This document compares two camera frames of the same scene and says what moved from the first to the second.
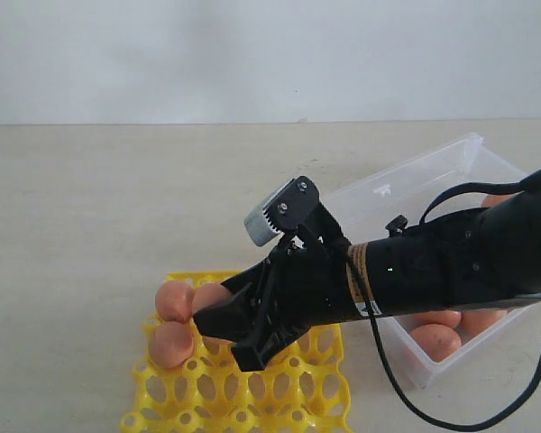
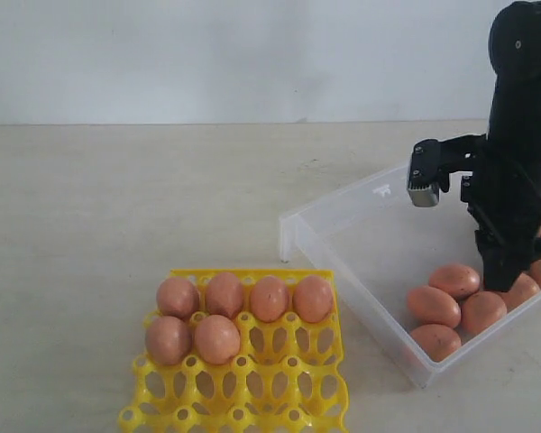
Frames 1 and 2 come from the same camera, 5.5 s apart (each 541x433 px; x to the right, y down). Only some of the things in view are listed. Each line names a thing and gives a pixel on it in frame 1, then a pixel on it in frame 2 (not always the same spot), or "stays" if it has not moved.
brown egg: x=175 y=300 stays
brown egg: x=475 y=321 stays
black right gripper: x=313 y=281 → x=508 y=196
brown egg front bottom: x=438 y=341 stays
